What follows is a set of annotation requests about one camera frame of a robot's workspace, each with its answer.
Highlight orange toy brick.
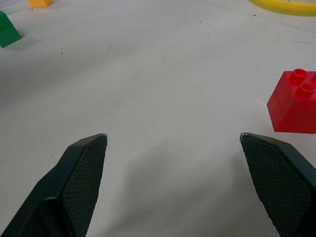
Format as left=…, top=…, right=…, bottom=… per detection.
left=28, top=0, right=54, bottom=9

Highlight green toy brick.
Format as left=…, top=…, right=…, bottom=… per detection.
left=0, top=10, right=23, bottom=48

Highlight red toy brick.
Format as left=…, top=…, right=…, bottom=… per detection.
left=267, top=68, right=316, bottom=134

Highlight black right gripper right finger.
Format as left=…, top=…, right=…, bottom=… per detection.
left=239, top=132, right=316, bottom=237

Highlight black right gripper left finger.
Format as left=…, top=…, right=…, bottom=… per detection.
left=0, top=133, right=108, bottom=237

